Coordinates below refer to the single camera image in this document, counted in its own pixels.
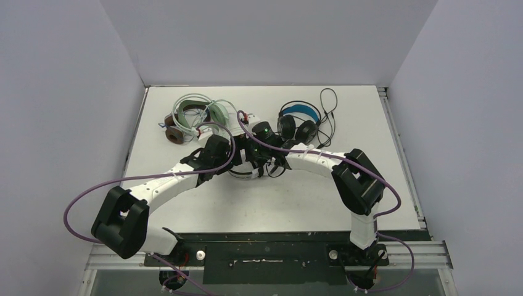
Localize white black headphones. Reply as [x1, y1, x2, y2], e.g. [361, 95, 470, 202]
[228, 162, 268, 180]

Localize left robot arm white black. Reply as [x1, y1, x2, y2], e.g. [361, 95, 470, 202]
[91, 135, 235, 265]

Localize brown headphones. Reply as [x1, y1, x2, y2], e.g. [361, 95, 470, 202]
[163, 105, 211, 144]

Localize mint green headphones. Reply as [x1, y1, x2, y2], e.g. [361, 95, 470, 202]
[171, 93, 229, 137]

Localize black blue headphones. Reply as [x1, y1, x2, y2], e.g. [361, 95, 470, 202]
[277, 100, 321, 145]

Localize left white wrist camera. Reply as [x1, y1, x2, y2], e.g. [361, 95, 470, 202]
[198, 126, 214, 145]

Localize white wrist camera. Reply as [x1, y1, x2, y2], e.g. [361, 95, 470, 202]
[240, 113, 262, 128]
[198, 126, 214, 145]

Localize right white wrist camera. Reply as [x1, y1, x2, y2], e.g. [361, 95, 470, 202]
[240, 113, 262, 128]

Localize thin black headphone cable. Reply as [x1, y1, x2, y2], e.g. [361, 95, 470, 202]
[292, 88, 339, 154]

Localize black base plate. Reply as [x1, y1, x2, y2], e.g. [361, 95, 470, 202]
[162, 231, 389, 285]

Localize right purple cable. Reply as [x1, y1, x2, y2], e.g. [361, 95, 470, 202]
[237, 110, 416, 295]

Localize purple cable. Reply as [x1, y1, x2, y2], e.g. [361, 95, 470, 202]
[63, 121, 238, 296]
[237, 110, 416, 295]

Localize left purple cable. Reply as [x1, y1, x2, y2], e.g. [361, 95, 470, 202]
[63, 121, 238, 296]

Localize aluminium frame rail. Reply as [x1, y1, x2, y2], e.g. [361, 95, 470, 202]
[377, 86, 455, 271]

